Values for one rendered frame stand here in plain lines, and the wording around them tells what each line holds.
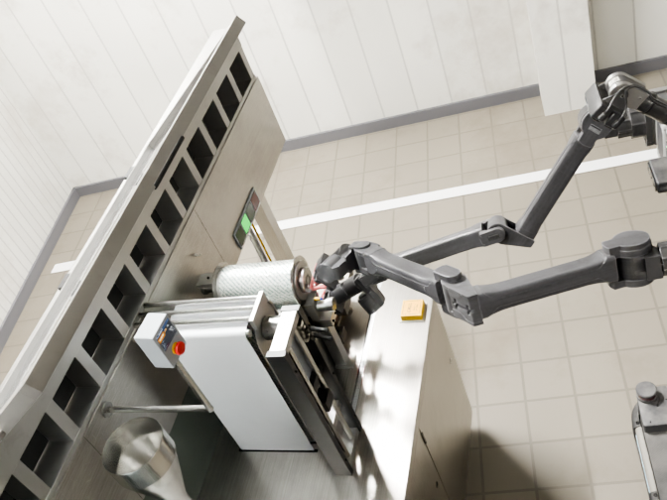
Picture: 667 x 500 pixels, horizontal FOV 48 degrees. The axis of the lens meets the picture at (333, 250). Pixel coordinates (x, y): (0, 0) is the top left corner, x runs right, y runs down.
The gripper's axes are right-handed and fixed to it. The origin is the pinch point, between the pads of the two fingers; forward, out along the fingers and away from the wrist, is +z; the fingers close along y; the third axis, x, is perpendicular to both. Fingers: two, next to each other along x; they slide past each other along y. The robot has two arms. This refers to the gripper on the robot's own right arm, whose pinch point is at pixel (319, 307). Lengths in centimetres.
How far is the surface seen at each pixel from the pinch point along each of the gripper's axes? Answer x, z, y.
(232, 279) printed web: 29.5, 2.6, -8.8
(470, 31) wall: -57, 12, 258
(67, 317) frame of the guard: 76, -53, -82
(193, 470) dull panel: 8, 31, -53
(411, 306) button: -25.0, -14.4, 10.6
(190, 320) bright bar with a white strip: 41, -8, -37
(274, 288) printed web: 20.6, -7.7, -11.3
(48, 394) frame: 62, 0, -69
